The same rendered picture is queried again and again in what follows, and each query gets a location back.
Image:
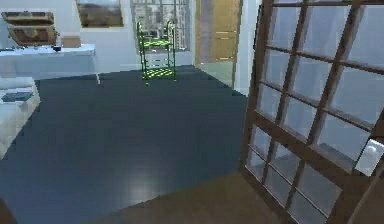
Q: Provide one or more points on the brown wooden chest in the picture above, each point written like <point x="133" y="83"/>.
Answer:
<point x="31" y="33"/>

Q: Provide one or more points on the framed landscape picture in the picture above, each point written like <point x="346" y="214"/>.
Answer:
<point x="99" y="13"/>

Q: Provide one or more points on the white long table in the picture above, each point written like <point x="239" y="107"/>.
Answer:
<point x="46" y="61"/>

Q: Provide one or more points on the window with city view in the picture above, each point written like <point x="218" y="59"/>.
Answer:
<point x="160" y="20"/>

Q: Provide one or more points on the tan cardboard box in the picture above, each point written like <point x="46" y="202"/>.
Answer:
<point x="70" y="41"/>

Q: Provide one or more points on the white pillow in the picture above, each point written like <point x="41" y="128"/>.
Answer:
<point x="15" y="82"/>

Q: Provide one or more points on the dark book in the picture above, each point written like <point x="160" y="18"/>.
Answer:
<point x="16" y="96"/>

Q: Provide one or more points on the small black bowl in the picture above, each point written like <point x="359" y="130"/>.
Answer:
<point x="57" y="49"/>

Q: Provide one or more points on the light wooden cupboard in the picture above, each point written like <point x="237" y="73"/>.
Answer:
<point x="224" y="33"/>

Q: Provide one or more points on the brown glass pane door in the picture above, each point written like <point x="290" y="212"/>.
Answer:
<point x="301" y="151"/>

